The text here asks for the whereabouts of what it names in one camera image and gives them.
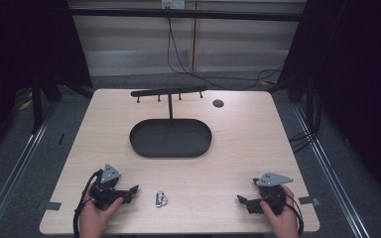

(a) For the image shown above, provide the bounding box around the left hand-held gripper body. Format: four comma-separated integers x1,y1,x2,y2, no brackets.
89,163,124,211

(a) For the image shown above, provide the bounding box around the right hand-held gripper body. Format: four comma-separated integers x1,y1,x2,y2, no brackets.
252,172,295,216

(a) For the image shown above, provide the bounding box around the person's right hand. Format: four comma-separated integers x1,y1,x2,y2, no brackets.
259,184,301,238

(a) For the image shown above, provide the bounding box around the person's left hand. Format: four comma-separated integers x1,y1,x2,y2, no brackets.
78,191,125,238

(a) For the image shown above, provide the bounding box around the grey tape strip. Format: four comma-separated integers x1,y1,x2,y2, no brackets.
298,195,321,206
36,201,63,212

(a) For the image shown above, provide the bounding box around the black key rack with tray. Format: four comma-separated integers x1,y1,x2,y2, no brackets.
129,85,213,159

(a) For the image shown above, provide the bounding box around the black metal stand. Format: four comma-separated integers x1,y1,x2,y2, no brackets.
30,73,64,135

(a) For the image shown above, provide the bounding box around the yellow floor tape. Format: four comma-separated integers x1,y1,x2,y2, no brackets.
18,92,34,112

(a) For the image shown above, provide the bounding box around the black curtain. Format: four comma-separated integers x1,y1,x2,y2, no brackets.
277,0,381,206
0,0,93,160

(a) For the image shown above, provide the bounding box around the silver key ring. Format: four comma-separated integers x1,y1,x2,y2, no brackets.
155,190,169,209

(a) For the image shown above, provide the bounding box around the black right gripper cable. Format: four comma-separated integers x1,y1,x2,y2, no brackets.
283,192,305,238

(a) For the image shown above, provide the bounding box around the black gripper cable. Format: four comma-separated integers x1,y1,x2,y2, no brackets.
72,169,104,238
283,192,305,238

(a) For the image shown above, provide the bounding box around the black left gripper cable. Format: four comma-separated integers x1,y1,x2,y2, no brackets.
72,169,104,238

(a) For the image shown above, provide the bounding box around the metal floor rail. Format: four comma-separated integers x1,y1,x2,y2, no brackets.
292,104,373,238
0,100,59,238

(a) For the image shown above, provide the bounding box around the black floor cable bundle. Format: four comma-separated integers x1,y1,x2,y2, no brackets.
288,88,323,155

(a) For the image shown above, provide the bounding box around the black hanging cable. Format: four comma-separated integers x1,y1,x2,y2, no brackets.
166,17,287,91

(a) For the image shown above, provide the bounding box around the black horizontal frame bar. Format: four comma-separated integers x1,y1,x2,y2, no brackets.
68,7,308,23

